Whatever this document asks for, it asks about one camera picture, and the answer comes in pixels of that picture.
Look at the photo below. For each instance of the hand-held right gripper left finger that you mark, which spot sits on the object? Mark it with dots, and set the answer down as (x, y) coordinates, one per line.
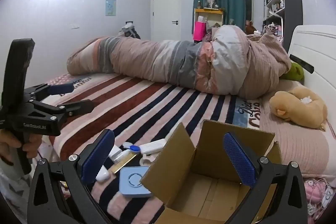
(97, 157)

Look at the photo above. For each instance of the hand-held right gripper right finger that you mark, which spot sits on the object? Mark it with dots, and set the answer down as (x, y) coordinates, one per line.
(240, 163)

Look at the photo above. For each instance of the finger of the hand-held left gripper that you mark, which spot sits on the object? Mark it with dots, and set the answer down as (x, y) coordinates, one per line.
(78, 106)
(61, 88)

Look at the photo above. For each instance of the white cylinder bottle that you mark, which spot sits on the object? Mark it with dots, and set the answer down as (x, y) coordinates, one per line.
(115, 152)

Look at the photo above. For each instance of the gold card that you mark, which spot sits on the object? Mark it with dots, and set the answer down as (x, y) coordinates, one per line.
(123, 163)

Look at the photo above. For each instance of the white tube with blue cap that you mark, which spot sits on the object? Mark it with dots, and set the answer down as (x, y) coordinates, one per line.
(128, 151)

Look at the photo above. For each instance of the brown cardboard box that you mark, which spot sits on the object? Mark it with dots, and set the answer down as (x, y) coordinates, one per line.
(210, 195)

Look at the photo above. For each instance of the light blue square device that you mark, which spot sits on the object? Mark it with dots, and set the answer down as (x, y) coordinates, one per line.
(134, 182)

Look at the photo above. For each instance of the white rectangular device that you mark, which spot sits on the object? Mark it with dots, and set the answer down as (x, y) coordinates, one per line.
(153, 146)

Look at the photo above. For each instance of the person's left hand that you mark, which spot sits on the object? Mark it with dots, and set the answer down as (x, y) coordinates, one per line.
(35, 146)

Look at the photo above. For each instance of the red blue striped blanket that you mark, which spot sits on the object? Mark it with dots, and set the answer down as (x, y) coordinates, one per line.
(136, 106)

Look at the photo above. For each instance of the yellow plush dog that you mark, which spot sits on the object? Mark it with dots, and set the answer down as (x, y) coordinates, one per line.
(296, 107)

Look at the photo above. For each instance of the pink cartoon print cloth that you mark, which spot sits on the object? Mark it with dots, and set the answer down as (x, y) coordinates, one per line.
(317, 195)

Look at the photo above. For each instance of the black bag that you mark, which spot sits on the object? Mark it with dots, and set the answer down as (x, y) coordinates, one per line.
(130, 31)

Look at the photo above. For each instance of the pink grey striped comforter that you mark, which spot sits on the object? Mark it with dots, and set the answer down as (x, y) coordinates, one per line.
(168, 61)

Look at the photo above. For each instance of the green plush toy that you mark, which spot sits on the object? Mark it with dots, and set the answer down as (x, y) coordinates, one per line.
(295, 71)

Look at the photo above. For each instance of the black bar on headboard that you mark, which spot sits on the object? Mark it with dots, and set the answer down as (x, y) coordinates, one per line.
(302, 64)

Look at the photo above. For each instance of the white door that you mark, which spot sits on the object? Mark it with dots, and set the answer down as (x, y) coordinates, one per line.
(166, 14)

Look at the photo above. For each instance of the brown plush toy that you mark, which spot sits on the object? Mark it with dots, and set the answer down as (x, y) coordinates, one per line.
(250, 27)

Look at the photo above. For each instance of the pink shopping bag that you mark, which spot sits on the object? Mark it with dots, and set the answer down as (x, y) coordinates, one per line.
(199, 31)

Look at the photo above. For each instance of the white bed headboard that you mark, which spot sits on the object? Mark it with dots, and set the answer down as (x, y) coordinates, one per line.
(317, 45)

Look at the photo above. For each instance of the yellow cabinet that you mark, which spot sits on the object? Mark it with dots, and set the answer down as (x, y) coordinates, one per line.
(208, 12)

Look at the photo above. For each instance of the window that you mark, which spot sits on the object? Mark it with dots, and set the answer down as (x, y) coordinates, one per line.
(248, 1)

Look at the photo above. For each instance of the dark tall bookshelf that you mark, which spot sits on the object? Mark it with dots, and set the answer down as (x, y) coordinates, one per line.
(287, 1)

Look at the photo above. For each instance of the light blue wall poster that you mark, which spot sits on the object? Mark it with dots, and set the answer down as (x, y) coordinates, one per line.
(110, 7)

